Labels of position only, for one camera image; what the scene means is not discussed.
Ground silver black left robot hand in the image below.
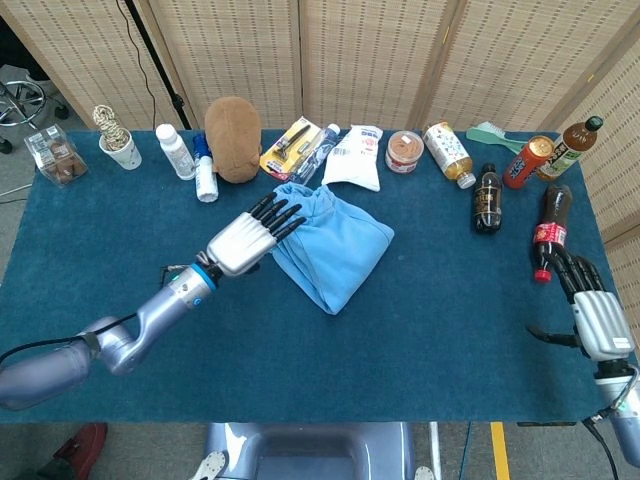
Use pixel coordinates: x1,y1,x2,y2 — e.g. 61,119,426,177
205,192,308,277

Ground clear box of brown snacks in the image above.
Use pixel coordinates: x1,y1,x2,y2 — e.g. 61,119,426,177
23,124,90,187

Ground chrome stool with wheels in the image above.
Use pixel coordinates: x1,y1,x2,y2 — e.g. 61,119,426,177
0,77,71,156

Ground white tube with blue cap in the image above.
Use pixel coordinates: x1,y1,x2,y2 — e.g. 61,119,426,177
192,133,220,204

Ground bamboo folding screen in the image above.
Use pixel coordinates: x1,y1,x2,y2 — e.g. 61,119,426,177
0,0,640,321

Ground white paper cup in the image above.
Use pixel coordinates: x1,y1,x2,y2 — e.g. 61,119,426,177
98,130,143,171

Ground tea bottle with white label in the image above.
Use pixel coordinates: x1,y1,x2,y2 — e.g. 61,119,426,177
422,121,477,190

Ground small black drink bottle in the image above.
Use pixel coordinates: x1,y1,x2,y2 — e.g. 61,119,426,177
471,162,504,235

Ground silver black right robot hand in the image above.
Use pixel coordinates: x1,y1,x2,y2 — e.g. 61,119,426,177
524,247,635,362

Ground white table leg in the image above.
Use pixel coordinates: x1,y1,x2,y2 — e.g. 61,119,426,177
427,422,444,474

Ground green tea bottle black cap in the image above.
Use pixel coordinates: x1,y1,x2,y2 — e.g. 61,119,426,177
535,115,605,182

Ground round jar with red label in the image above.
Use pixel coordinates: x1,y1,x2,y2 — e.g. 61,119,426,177
384,129,426,176

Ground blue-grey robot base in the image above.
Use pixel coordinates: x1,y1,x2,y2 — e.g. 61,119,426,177
192,422,436,480

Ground teal table cloth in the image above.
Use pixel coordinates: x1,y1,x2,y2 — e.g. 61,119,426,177
0,129,640,426

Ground white plastic pouch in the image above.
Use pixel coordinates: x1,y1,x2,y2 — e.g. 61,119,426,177
320,123,385,193

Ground black hanging cable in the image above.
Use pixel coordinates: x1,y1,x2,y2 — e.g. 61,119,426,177
115,0,157,131

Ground light blue sweatpants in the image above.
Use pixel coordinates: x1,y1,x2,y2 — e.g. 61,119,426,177
271,182,396,316

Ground braided beige rope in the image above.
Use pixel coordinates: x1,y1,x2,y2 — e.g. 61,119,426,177
92,103,132,151

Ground black tripod stand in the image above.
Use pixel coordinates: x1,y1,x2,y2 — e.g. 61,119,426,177
122,0,194,131

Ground tall white plastic bottle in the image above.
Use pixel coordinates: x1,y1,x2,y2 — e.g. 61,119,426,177
154,123,197,181

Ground green plastic brush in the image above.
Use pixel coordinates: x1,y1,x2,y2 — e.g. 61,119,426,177
465,121,524,155

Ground razor in yellow pack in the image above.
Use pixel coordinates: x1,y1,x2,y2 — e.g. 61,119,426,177
258,115,324,180

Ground cola bottle with red label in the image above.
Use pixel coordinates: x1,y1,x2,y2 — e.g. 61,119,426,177
530,183,574,284

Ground orange drink can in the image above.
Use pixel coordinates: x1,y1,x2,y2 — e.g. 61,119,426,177
502,135,556,190

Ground brown plush toy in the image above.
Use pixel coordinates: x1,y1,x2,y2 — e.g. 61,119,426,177
203,95,263,184

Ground red shoe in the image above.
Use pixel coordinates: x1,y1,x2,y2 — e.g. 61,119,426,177
37,422,109,480

